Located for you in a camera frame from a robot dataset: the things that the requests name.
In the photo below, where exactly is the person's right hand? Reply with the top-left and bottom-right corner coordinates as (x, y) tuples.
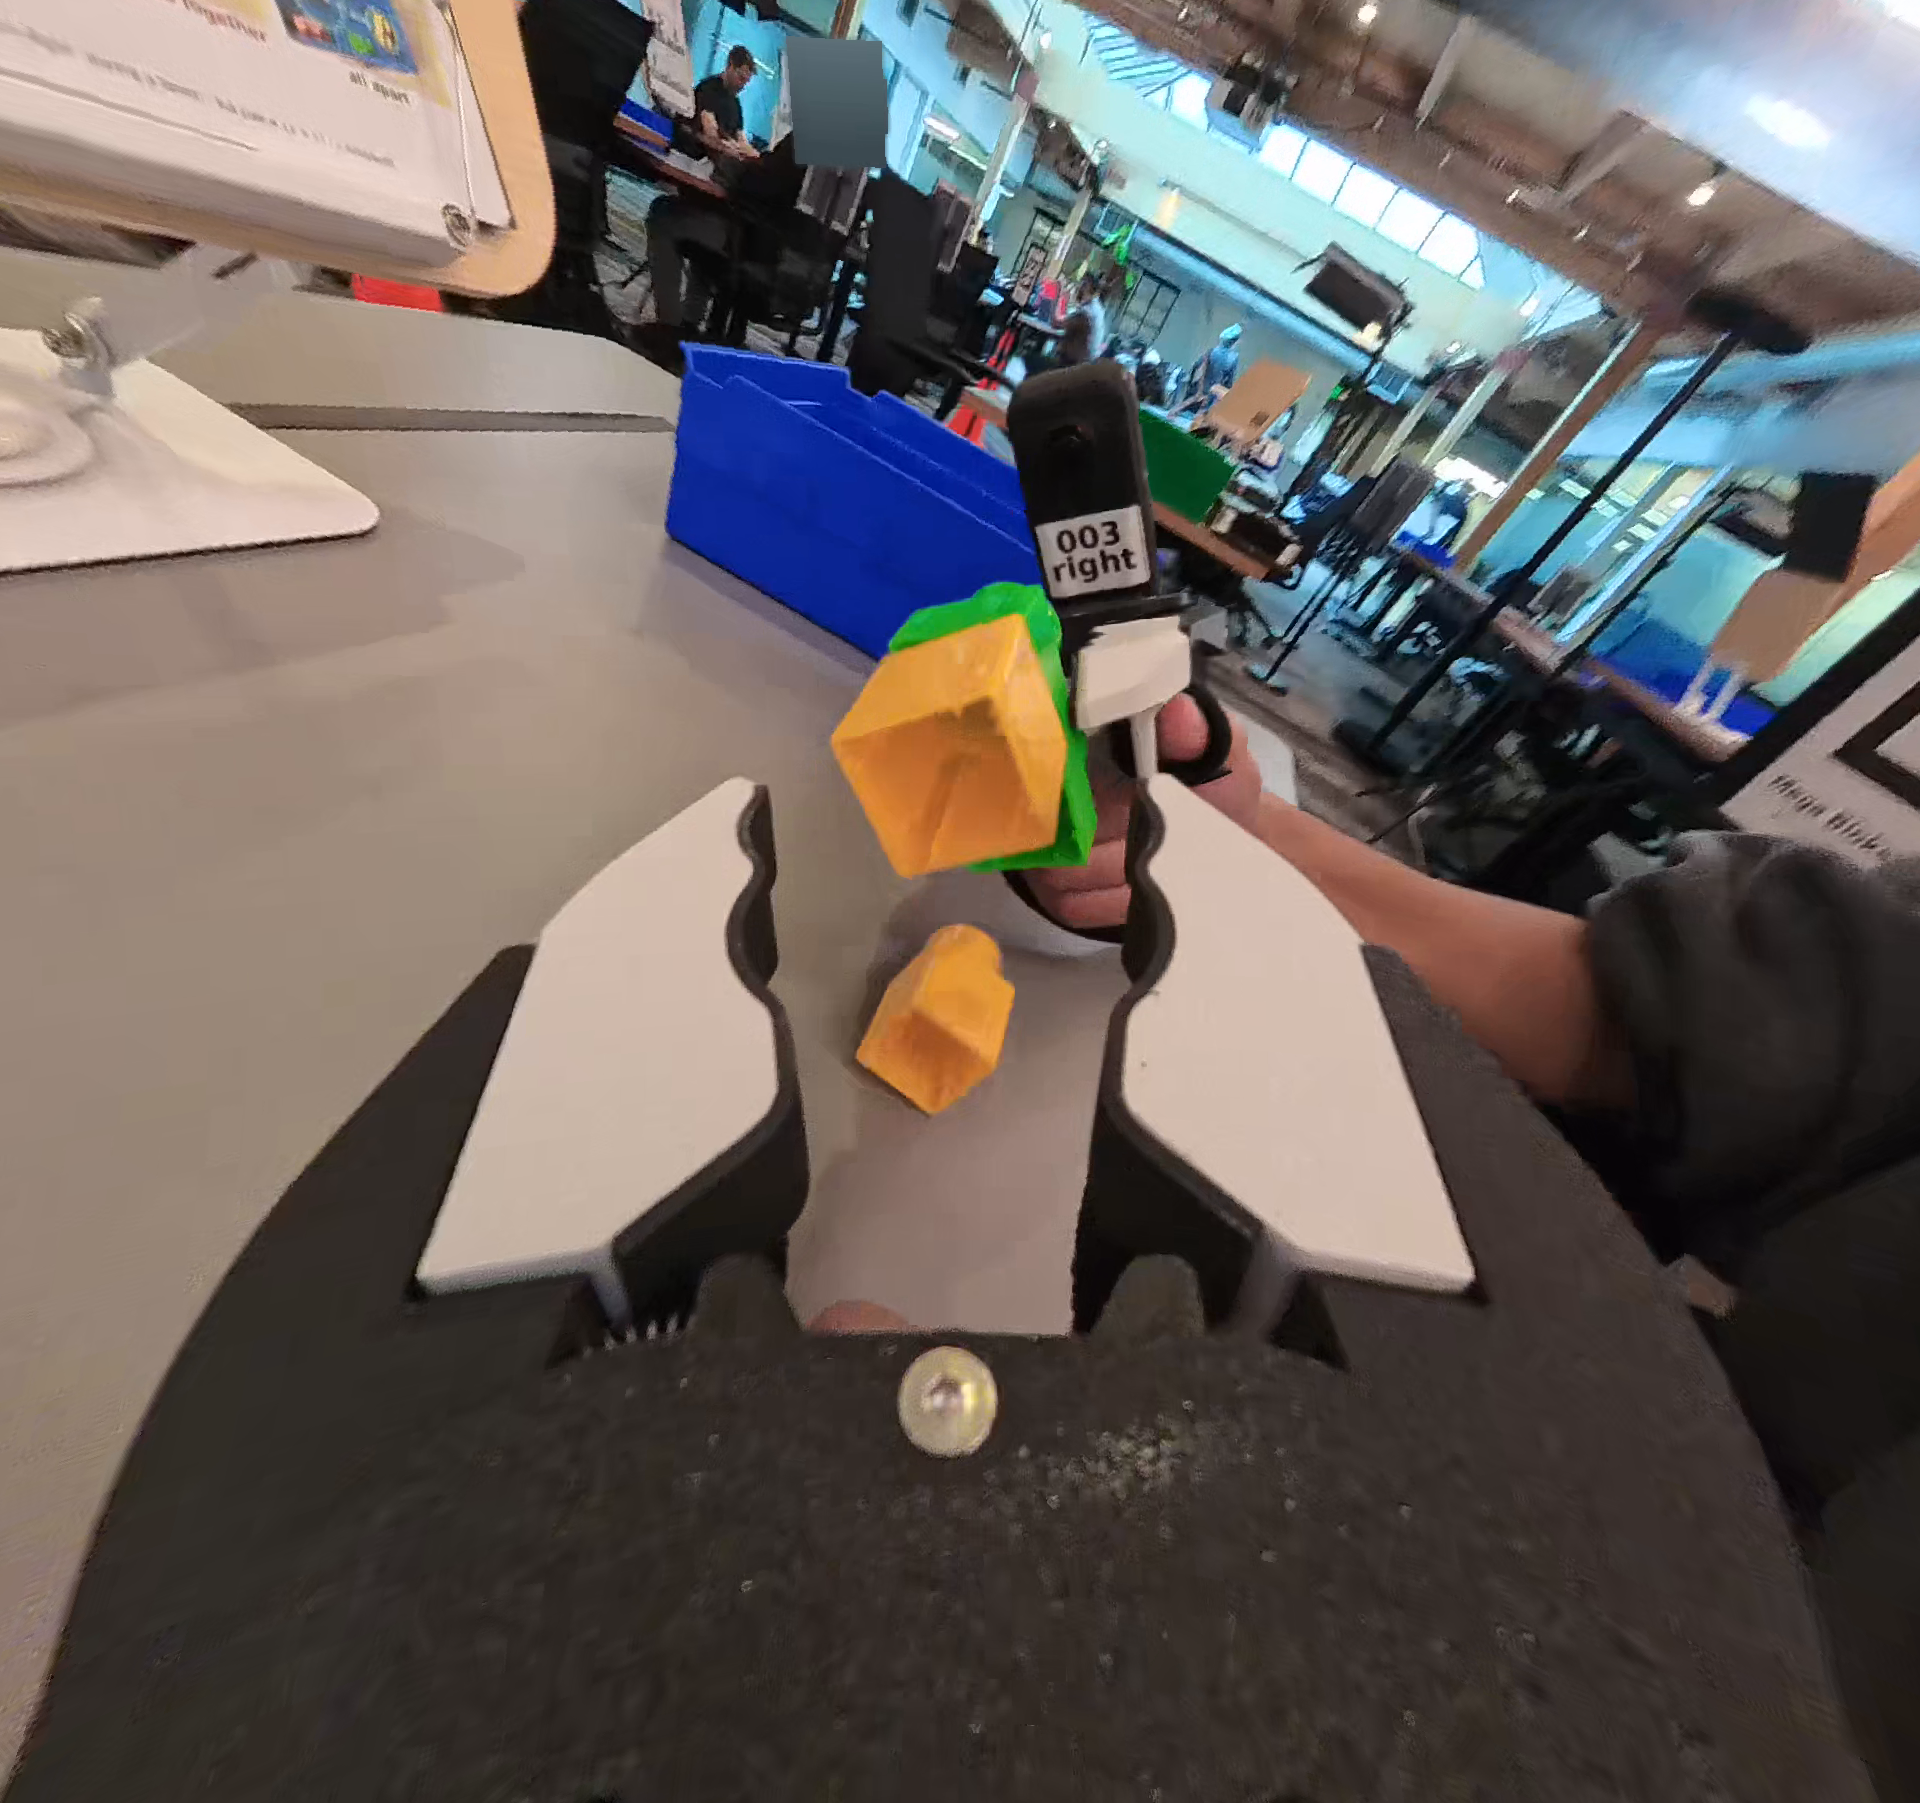
(1032, 695), (1304, 936)

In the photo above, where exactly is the framed black white marker sign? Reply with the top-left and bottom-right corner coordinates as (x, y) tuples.
(1725, 605), (1920, 876)

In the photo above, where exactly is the green two-stud toy block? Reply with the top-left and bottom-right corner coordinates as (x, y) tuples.
(889, 583), (1100, 876)

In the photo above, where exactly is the black office chair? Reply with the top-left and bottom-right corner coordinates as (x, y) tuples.
(516, 0), (658, 329)

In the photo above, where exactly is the person's dark clothing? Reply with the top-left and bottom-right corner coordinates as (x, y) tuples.
(1651, 1204), (1920, 1803)

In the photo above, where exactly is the person's right forearm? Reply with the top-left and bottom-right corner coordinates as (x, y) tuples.
(1253, 785), (1920, 1236)

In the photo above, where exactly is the blue plastic bin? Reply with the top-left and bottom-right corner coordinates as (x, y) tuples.
(664, 343), (1060, 663)

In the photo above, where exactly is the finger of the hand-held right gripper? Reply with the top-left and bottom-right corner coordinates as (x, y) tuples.
(1068, 627), (1199, 781)

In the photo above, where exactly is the white stand with wooden board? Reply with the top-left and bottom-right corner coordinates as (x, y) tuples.
(0, 0), (560, 579)

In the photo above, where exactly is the printed instruction sheet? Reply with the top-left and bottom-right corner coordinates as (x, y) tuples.
(0, 0), (516, 253)

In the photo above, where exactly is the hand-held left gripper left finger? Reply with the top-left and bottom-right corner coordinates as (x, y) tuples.
(415, 779), (813, 1344)

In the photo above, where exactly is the black floor lamp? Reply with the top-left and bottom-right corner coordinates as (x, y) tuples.
(1334, 289), (1818, 771)

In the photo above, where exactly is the yellow one-stud toy block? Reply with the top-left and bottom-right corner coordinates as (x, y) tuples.
(855, 924), (1019, 1118)
(828, 617), (1076, 880)

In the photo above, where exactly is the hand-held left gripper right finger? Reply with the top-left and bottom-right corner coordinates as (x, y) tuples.
(1073, 779), (1481, 1340)

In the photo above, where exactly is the green plastic bin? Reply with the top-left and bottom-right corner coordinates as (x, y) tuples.
(1137, 407), (1244, 529)

